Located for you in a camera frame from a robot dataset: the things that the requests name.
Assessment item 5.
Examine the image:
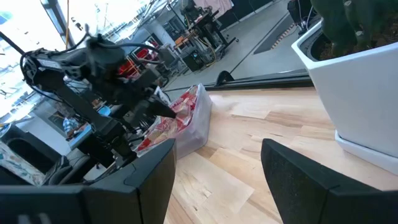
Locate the white pot saucer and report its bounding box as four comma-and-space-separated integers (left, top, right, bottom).
335, 129, 398, 175

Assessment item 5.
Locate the white faceted plant pot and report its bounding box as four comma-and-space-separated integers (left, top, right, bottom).
291, 18, 398, 159

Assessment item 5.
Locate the patterned cloth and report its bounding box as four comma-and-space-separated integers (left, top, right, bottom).
0, 141, 46, 187

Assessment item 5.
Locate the red Orville Redenbacher popcorn bag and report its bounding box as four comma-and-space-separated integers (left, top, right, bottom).
136, 116, 187, 153
169, 85, 200, 125

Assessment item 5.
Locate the workbench with machinery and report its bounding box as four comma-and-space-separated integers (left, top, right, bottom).
167, 0, 240, 73

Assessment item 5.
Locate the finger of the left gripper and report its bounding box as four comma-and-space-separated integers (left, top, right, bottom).
146, 96, 177, 119
132, 105, 154, 127

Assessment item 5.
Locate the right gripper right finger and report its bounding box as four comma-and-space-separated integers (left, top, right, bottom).
260, 138, 398, 224

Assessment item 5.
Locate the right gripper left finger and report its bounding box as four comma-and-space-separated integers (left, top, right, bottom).
82, 138, 177, 224

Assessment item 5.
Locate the green cactus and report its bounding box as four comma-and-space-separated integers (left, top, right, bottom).
310, 0, 398, 54

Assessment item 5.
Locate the clear plastic bin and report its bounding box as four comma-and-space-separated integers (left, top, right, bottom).
135, 83, 214, 159

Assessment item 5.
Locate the person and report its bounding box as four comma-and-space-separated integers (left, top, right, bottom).
62, 116, 80, 137

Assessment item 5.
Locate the black equipment with cables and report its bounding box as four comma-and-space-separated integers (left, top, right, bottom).
287, 0, 315, 34

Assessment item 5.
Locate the black aluminium extrusion frame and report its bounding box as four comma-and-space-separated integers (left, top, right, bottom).
164, 68, 314, 93

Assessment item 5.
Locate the dark floor mat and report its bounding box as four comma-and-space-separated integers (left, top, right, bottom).
253, 21, 296, 56

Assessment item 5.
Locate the blue table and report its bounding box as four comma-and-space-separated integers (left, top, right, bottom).
67, 123, 94, 150

